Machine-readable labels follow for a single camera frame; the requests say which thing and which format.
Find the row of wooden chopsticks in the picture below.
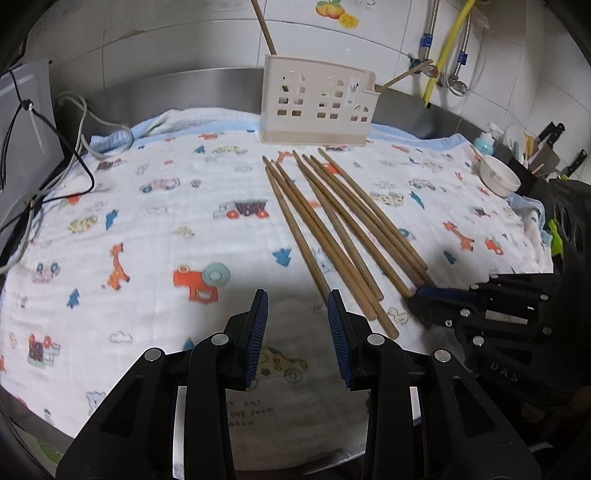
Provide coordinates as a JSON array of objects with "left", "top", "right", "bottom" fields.
[{"left": 261, "top": 148, "right": 435, "bottom": 340}]

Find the metal water valve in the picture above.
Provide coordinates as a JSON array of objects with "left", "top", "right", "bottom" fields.
[{"left": 427, "top": 62, "right": 468, "bottom": 97}]

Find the grey box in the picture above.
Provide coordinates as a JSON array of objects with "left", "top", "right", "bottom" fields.
[{"left": 0, "top": 58, "right": 65, "bottom": 190}]

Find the light blue towel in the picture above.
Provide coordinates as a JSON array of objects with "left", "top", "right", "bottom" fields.
[{"left": 507, "top": 194, "right": 553, "bottom": 247}]

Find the brown wooden chopstick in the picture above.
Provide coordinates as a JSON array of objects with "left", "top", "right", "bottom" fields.
[
  {"left": 375, "top": 59, "right": 434, "bottom": 90},
  {"left": 250, "top": 0, "right": 277, "bottom": 56}
]

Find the stainless steel backsplash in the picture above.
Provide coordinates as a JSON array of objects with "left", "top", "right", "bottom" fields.
[{"left": 51, "top": 67, "right": 490, "bottom": 149}]

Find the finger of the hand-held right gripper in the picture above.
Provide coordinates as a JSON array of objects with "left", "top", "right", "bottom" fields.
[
  {"left": 417, "top": 272, "right": 563, "bottom": 310},
  {"left": 407, "top": 296, "right": 556, "bottom": 352}
]

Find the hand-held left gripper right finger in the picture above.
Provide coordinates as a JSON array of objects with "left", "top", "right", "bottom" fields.
[{"left": 326, "top": 289, "right": 540, "bottom": 480}]

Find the cream plastic chopstick holder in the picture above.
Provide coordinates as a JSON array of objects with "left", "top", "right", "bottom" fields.
[{"left": 257, "top": 54, "right": 380, "bottom": 147}]

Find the white spatula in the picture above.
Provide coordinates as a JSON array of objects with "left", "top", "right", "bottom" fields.
[{"left": 505, "top": 126, "right": 527, "bottom": 162}]

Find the white printed cloth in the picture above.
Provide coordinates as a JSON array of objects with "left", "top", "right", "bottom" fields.
[{"left": 0, "top": 108, "right": 555, "bottom": 437}]

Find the white cable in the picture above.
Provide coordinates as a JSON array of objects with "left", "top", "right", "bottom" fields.
[{"left": 0, "top": 91, "right": 136, "bottom": 274}]

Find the braided metal hose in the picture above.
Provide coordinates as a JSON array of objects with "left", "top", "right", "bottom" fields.
[
  {"left": 418, "top": 0, "right": 439, "bottom": 65},
  {"left": 450, "top": 11, "right": 472, "bottom": 83}
]

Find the orange fruit wall sticker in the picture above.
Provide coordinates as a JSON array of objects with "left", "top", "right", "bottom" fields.
[{"left": 315, "top": 0, "right": 360, "bottom": 29}]

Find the white ceramic bowl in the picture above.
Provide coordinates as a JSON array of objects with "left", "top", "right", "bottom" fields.
[{"left": 479, "top": 154, "right": 522, "bottom": 197}]

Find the yellow hose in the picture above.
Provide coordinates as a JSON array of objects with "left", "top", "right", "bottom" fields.
[{"left": 422, "top": 0, "right": 472, "bottom": 110}]

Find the black utensil container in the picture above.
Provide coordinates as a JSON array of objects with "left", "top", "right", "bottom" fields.
[{"left": 509, "top": 157, "right": 552, "bottom": 195}]

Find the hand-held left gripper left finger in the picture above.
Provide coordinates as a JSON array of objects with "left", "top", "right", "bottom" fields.
[{"left": 56, "top": 289, "right": 269, "bottom": 480}]

